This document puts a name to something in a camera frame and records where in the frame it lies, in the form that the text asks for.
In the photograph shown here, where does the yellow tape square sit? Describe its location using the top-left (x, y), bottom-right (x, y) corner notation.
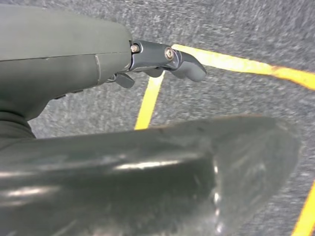
top-left (134, 44), bottom-right (315, 236)

